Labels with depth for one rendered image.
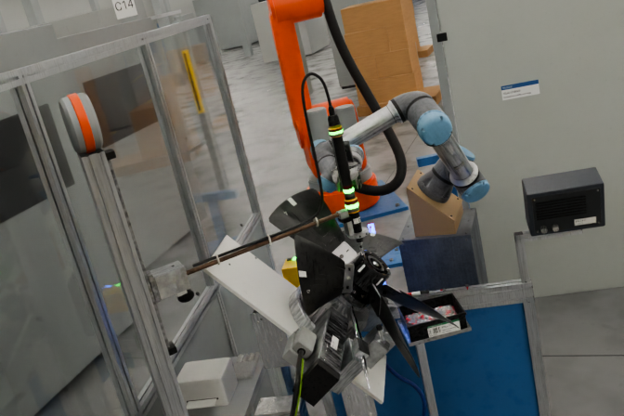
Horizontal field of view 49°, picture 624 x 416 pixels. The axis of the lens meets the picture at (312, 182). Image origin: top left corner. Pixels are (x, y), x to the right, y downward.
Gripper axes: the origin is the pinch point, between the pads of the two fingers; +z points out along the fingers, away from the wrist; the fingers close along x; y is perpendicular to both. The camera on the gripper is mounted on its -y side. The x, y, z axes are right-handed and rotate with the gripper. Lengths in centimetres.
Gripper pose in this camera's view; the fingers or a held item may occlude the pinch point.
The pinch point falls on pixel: (344, 177)
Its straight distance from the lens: 213.3
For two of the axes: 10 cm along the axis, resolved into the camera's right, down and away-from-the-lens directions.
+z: -1.4, 3.2, -9.4
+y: 2.2, 9.3, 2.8
